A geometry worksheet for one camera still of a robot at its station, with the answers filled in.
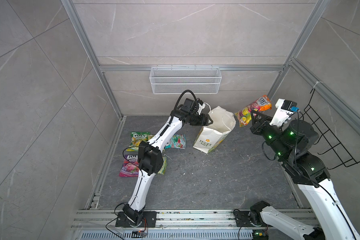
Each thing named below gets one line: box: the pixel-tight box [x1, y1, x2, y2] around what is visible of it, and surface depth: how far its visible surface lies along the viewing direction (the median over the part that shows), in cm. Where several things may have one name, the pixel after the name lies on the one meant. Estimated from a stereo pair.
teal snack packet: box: [165, 134, 187, 149], surface depth 103 cm
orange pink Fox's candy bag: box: [235, 95, 272, 127], surface depth 58 cm
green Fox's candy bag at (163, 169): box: [157, 156, 168, 175], surface depth 90 cm
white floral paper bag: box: [193, 106, 237, 154], surface depth 87 cm
